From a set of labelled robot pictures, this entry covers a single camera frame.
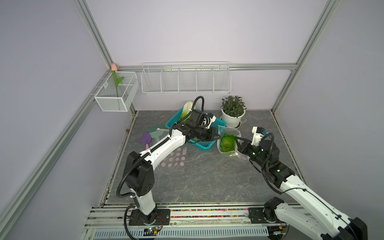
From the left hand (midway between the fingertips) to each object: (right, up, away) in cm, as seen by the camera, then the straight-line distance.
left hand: (221, 138), depth 77 cm
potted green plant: (+11, +16, +22) cm, 30 cm away
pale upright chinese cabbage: (-20, +19, +25) cm, 37 cm away
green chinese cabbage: (-13, +1, -12) cm, 18 cm away
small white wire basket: (-60, +24, +10) cm, 66 cm away
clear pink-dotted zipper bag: (-25, -14, +17) cm, 33 cm away
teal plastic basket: (-9, -5, +10) cm, 15 cm away
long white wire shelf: (-20, +38, +22) cm, 48 cm away
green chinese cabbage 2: (+5, -3, +10) cm, 12 cm away
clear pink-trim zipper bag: (+7, -7, -4) cm, 11 cm away
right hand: (+6, +1, -2) cm, 7 cm away
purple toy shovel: (-49, -2, +28) cm, 56 cm away
